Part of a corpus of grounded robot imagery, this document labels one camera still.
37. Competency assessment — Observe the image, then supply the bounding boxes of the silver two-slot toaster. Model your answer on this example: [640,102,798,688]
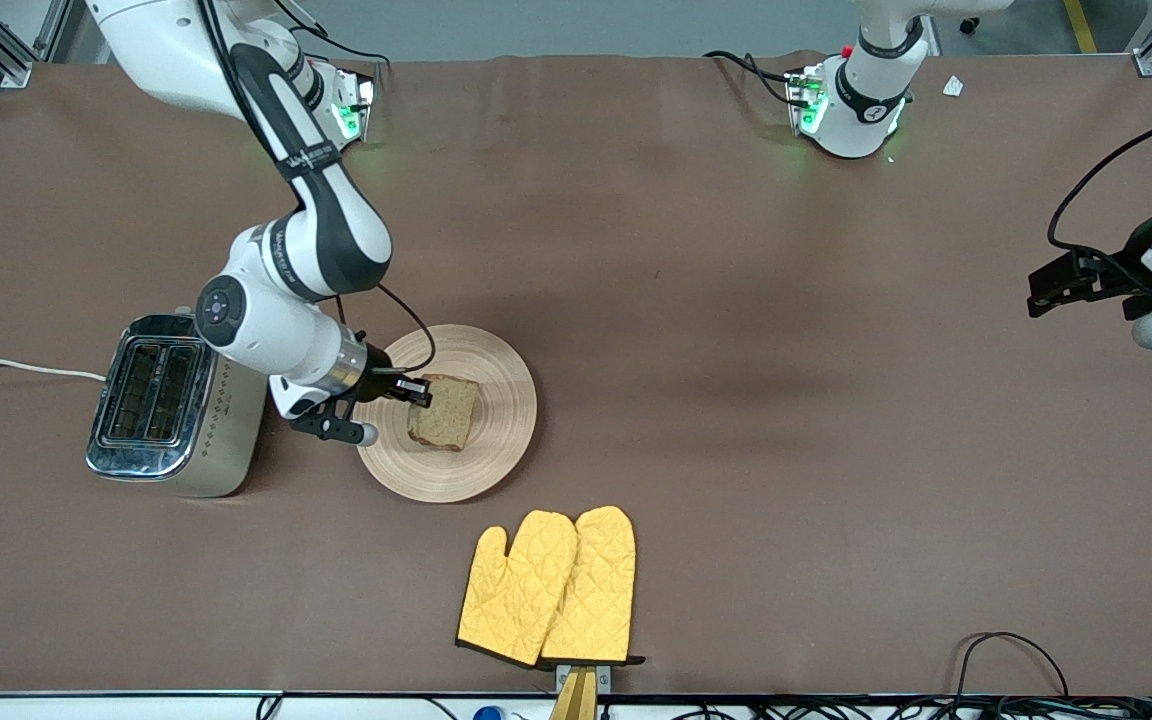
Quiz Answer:
[86,313,270,499]

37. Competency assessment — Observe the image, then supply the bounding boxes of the black looped floor cable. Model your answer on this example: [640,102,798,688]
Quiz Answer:
[951,631,1073,701]

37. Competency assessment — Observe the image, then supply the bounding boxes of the round wooden plate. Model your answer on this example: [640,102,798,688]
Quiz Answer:
[354,324,538,504]

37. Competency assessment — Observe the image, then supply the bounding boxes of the black left arm base cable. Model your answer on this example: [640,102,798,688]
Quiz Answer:
[704,50,799,107]

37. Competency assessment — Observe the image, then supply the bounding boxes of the white toaster power cable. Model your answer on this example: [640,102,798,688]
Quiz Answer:
[0,358,107,383]

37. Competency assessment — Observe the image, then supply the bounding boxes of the slice of brown toast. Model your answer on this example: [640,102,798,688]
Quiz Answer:
[407,374,481,452]

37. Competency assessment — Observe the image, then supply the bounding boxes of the yellow quilted oven mitt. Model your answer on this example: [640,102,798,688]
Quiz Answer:
[456,512,579,669]
[539,506,645,667]

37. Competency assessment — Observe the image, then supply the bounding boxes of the black right arm base cable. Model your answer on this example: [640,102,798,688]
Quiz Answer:
[276,0,393,69]

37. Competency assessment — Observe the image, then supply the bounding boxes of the black arm base cable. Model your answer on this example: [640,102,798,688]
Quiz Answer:
[276,0,393,69]
[704,50,799,107]

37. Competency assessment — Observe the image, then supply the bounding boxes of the brown table cover mat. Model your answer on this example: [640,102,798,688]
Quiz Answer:
[0,52,1152,697]

